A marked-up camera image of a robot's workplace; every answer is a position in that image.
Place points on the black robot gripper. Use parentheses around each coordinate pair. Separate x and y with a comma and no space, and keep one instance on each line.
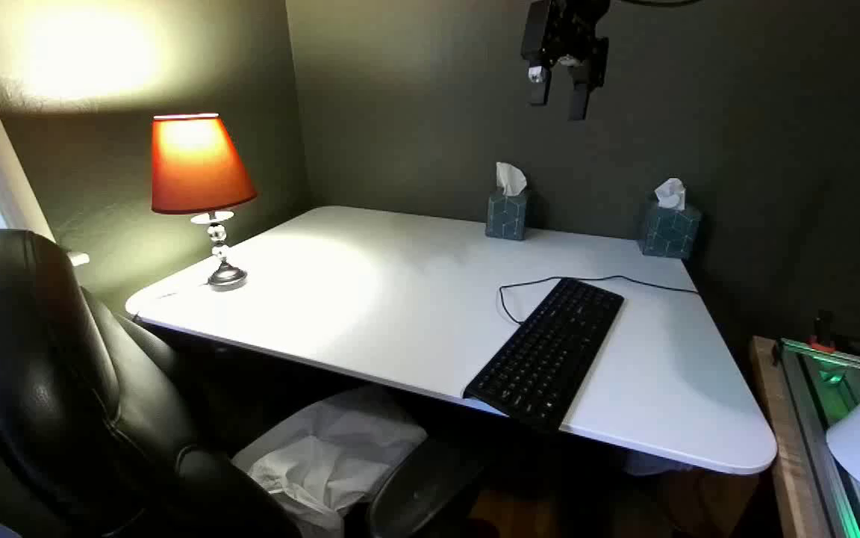
(565,34)

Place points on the black computer keyboard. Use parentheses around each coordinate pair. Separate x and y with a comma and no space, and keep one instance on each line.
(543,364)

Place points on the teal tissue box left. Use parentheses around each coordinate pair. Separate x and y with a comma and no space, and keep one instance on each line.
(510,203)

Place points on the teal tissue box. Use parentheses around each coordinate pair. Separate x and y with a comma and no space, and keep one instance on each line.
(671,224)
(510,203)

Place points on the teal tissue box right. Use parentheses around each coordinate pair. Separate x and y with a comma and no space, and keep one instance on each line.
(671,224)

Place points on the orange shade table lamp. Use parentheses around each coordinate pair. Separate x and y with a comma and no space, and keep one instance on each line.
(198,172)

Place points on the white lined trash bin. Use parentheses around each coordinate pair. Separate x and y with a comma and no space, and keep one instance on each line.
(331,454)

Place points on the wooden side shelf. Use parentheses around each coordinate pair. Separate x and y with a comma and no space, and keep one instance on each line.
(804,391)

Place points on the black leather office chair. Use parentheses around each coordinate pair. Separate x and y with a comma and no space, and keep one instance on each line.
(98,420)

